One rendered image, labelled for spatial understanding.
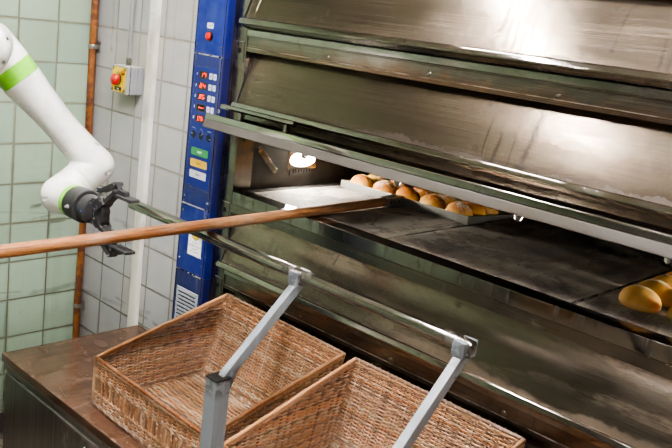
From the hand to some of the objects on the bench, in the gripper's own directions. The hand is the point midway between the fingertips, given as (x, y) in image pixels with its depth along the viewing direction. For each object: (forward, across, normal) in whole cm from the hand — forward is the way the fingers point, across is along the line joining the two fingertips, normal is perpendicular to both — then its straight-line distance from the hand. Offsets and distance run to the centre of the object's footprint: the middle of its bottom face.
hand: (130, 226), depth 211 cm
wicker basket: (+65, +60, -28) cm, 93 cm away
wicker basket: (+6, +60, -29) cm, 67 cm away
